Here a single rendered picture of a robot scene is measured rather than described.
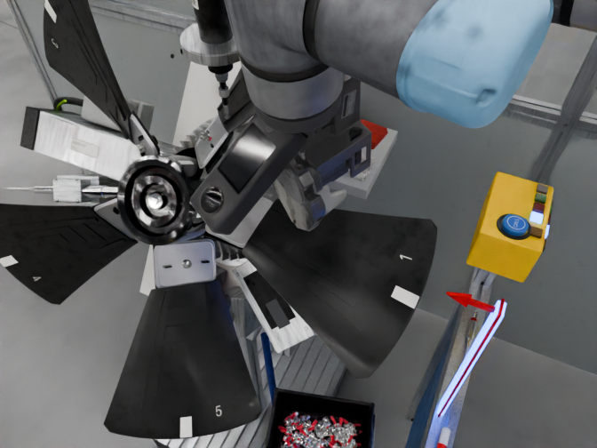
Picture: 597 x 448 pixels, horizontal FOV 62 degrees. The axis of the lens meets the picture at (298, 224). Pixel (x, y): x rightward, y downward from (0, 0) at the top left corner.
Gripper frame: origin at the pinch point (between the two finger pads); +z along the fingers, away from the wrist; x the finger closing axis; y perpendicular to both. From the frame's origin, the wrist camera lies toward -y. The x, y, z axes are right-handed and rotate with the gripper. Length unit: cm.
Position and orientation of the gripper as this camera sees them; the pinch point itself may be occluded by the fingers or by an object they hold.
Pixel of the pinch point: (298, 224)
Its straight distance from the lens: 56.4
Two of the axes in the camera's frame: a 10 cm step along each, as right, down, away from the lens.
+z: 1.0, 4.8, 8.7
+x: -5.7, -6.9, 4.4
